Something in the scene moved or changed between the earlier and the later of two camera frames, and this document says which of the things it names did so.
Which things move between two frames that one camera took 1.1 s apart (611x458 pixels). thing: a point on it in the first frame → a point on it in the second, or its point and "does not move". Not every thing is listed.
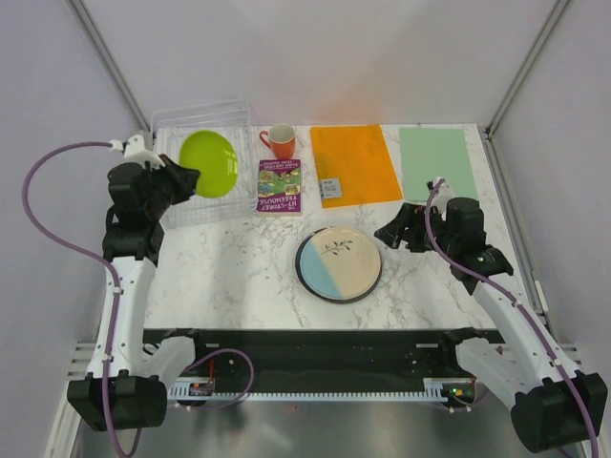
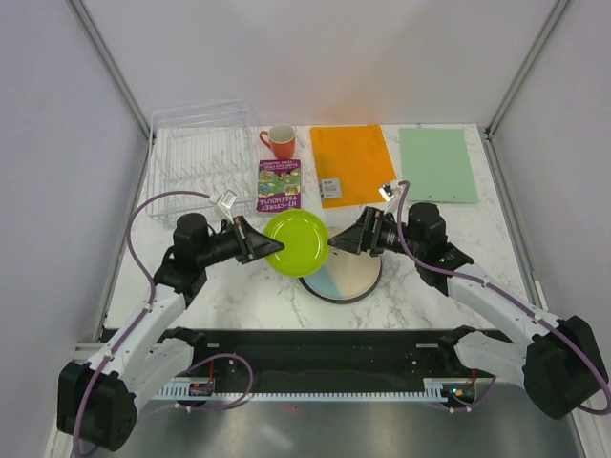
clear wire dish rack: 234,119 does not move
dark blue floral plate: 323,299 does not move
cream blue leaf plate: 340,263 does not move
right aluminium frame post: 516,80 does not move
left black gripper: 184,178 → 251,244
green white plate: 213,156 → 305,239
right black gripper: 410,216 → 363,236
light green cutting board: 430,153 does not move
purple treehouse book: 280,187 does not move
